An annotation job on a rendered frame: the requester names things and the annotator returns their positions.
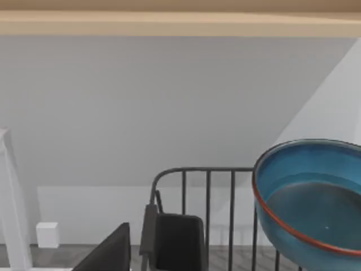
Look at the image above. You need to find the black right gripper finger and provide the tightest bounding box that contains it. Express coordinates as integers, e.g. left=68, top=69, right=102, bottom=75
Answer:
left=73, top=222, right=131, bottom=271

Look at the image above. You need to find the blue bowl with red rim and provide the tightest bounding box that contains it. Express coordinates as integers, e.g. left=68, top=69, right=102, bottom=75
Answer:
left=252, top=138, right=361, bottom=271

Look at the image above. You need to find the dark grey utensil holder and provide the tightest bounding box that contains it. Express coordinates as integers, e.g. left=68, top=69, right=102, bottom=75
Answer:
left=140, top=203, right=209, bottom=271

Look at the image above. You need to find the small white box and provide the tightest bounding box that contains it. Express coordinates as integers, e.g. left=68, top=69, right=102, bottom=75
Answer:
left=36, top=221, right=60, bottom=249

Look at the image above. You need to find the pale wooden board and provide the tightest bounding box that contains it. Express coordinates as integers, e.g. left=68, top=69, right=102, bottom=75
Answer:
left=0, top=0, right=361, bottom=38

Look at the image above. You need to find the dark wire dish rack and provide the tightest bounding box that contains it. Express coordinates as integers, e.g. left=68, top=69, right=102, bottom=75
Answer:
left=140, top=167, right=305, bottom=271

